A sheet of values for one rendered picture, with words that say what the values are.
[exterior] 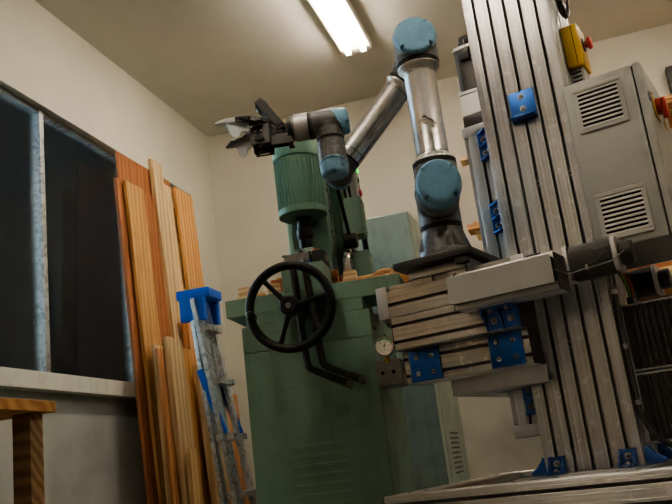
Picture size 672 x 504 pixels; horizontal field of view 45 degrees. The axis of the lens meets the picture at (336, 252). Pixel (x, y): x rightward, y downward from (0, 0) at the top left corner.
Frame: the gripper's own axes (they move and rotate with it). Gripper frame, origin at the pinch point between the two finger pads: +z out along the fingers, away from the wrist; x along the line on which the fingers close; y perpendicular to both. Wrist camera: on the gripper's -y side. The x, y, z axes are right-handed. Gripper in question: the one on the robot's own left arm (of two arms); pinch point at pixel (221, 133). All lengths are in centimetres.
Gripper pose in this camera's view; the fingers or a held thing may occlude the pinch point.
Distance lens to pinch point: 227.9
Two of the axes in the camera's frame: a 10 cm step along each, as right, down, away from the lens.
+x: 1.2, 3.7, 9.2
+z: -9.9, 1.5, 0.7
